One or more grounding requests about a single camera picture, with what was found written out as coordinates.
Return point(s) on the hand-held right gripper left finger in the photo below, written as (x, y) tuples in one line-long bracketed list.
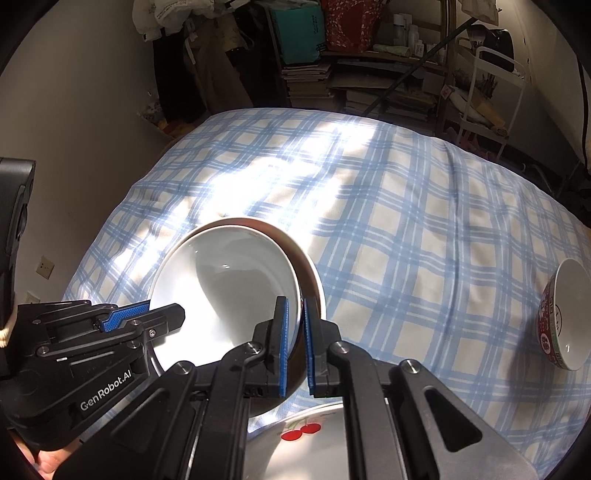
[(281, 350)]

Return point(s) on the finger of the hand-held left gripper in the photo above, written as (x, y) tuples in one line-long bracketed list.
[(166, 318), (124, 316)]

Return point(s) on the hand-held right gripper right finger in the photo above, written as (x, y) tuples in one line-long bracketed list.
[(310, 355)]

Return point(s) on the white bowl with cat print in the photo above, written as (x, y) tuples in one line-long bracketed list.
[(221, 300)]

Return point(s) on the white cherry print bowl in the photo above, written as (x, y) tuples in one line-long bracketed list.
[(313, 279)]

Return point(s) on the large white cherry plate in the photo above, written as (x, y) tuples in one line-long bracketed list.
[(300, 457)]

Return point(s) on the person's left hand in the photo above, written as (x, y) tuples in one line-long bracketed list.
[(53, 464)]

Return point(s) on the blue plaid cloth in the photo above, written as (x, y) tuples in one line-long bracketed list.
[(392, 207)]

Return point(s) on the floral patterned box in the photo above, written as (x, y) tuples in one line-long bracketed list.
[(154, 115)]

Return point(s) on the dark hanging garment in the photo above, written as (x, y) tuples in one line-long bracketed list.
[(173, 78)]

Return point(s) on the beige hanging garment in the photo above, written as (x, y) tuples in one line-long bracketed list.
[(221, 74)]

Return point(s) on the stack of books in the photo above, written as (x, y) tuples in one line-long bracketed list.
[(307, 87)]

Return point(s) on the red patterned small bowl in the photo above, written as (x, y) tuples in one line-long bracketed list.
[(572, 314)]

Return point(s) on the wooden shelf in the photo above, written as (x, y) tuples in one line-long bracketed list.
[(369, 83)]

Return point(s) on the white plastic bag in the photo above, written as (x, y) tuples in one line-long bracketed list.
[(171, 18)]

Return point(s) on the black metal rod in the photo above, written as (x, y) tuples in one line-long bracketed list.
[(415, 69)]

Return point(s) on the teal bag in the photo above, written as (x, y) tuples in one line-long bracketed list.
[(298, 37)]

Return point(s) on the white metal cart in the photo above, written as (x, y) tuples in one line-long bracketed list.
[(496, 92)]

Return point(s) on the red patterned bag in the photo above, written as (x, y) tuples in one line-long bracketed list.
[(351, 25)]

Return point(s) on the black bag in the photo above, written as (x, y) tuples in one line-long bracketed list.
[(501, 48)]

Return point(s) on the wall outlet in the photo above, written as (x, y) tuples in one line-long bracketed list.
[(32, 297), (45, 266)]

